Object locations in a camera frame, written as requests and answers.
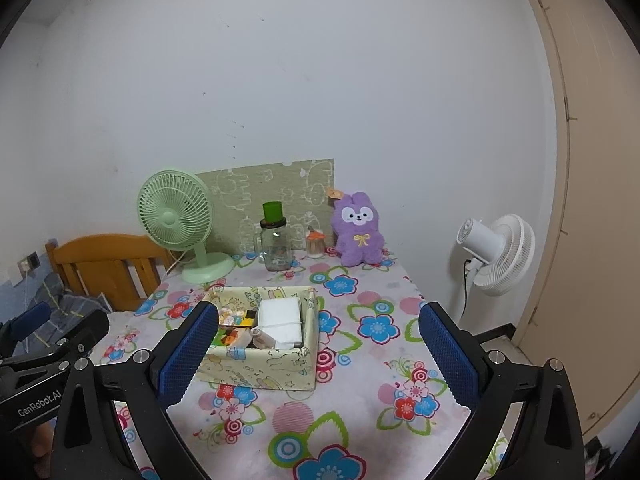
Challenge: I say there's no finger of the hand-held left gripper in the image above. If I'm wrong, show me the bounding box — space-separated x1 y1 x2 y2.
0 302 52 348
50 310 110 361

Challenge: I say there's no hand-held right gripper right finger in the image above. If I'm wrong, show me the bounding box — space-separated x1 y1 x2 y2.
419 302 586 480

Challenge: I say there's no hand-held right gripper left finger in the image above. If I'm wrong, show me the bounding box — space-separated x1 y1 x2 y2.
50 301 221 480

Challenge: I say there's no yellow printed fabric storage box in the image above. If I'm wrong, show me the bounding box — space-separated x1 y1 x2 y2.
195 286 319 392

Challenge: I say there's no white sock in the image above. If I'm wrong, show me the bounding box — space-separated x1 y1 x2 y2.
248 326 279 350

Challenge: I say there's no white towel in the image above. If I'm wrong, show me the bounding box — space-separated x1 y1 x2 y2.
256 297 304 347

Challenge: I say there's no grey plaid pillow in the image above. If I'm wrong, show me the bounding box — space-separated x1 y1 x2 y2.
20 275 108 356

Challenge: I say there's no floral tablecloth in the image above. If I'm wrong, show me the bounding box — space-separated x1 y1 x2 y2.
87 250 506 480

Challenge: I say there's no white standing fan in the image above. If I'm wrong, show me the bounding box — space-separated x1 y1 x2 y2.
457 213 536 318

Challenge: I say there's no glass mug jar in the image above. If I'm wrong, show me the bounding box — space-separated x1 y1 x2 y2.
253 220 293 272

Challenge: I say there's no green desk fan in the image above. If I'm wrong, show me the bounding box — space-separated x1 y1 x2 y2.
137 170 236 286

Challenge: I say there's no purple plush bunny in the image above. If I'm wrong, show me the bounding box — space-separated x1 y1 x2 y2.
327 187 387 267

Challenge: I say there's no cotton swab jar orange lid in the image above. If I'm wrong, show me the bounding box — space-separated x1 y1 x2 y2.
305 226 326 259

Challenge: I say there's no green printed board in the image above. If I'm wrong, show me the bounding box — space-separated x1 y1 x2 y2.
195 159 335 256

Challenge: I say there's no black metal frame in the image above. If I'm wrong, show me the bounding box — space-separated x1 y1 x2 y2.
472 322 516 342

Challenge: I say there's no black fan cable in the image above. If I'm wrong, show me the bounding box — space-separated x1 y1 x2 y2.
461 258 474 319

